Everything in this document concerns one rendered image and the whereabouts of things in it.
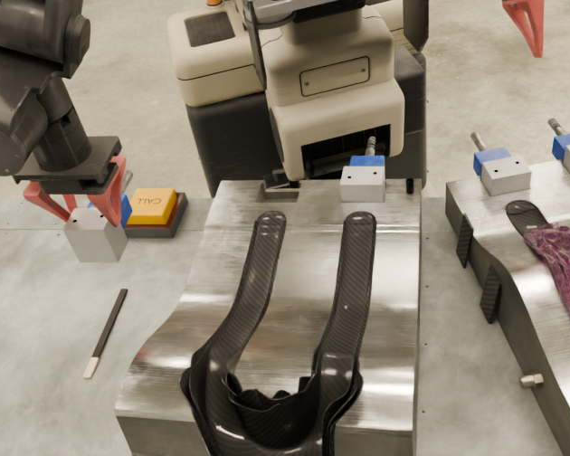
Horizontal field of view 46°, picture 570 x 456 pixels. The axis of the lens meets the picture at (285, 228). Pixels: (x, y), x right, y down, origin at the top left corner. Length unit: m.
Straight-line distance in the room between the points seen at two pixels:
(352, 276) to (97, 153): 0.30
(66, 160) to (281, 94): 0.53
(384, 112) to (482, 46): 1.84
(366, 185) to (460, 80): 1.99
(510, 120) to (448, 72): 0.41
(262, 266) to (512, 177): 0.33
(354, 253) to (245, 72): 0.72
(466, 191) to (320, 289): 0.26
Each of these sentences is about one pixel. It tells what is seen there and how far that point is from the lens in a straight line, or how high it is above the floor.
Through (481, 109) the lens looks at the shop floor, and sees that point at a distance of 2.59.
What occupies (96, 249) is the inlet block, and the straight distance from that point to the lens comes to 0.78.
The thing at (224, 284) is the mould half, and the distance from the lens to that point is 0.75.
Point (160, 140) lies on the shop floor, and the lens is 2.67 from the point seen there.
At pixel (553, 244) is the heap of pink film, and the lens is 0.74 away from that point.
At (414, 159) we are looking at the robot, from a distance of 1.65.
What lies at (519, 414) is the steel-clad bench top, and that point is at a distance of 0.74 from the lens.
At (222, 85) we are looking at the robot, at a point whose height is 0.73.
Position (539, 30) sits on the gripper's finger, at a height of 1.02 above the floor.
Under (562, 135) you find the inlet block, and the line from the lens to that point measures 0.96.
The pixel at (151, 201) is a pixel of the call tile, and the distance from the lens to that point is 0.98.
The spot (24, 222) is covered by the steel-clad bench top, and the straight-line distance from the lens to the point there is 1.10.
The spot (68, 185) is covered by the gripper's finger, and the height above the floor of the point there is 1.03.
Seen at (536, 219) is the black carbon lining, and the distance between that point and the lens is 0.85.
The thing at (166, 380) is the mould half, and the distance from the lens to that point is 0.62.
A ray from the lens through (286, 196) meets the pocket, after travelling 0.87.
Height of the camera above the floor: 1.42
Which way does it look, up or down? 42 degrees down
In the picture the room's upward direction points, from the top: 11 degrees counter-clockwise
